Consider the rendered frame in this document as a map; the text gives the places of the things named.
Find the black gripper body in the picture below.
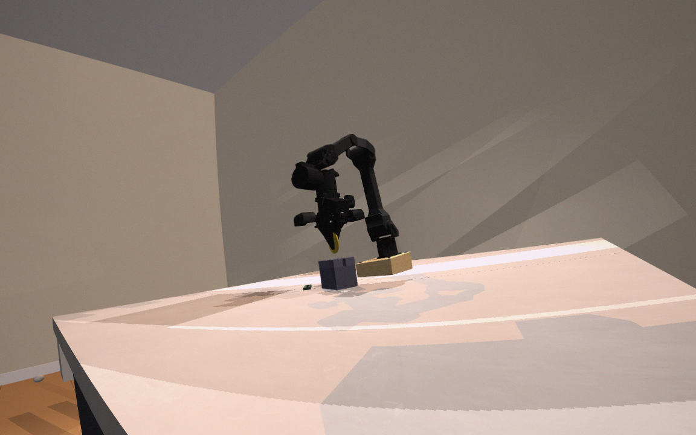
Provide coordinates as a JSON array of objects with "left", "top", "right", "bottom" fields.
[{"left": 294, "top": 190, "right": 365, "bottom": 227}]

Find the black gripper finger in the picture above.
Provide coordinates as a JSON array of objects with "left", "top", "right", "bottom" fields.
[
  {"left": 314, "top": 222, "right": 335, "bottom": 250},
  {"left": 332, "top": 221, "right": 347, "bottom": 240}
]

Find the thin gold coin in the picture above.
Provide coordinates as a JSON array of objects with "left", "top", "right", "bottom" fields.
[{"left": 329, "top": 233, "right": 339, "bottom": 254}]

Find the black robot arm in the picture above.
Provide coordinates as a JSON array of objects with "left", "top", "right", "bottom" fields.
[{"left": 291, "top": 134, "right": 401, "bottom": 259}]

